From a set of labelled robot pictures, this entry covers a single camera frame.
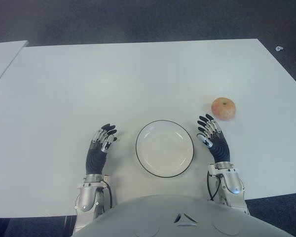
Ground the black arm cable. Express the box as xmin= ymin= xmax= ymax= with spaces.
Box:
xmin=102 ymin=182 xmax=113 ymax=208
xmin=207 ymin=171 xmax=222 ymax=202

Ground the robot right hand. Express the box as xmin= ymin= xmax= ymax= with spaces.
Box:
xmin=196 ymin=113 xmax=231 ymax=163

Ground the white side table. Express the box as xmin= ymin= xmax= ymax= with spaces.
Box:
xmin=0 ymin=40 xmax=29 ymax=92

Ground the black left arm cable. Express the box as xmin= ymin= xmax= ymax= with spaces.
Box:
xmin=102 ymin=182 xmax=113 ymax=208

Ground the red-yellow apple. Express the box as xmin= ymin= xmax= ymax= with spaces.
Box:
xmin=211 ymin=97 xmax=237 ymax=121

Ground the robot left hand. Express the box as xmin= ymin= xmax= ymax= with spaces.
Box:
xmin=85 ymin=123 xmax=119 ymax=176

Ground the grey robot torso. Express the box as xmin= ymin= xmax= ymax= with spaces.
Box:
xmin=73 ymin=194 xmax=291 ymax=237

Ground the white plate black rim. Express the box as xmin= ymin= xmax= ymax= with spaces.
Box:
xmin=135 ymin=119 xmax=195 ymax=178

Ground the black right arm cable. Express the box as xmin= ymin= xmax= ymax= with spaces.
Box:
xmin=207 ymin=171 xmax=222 ymax=202

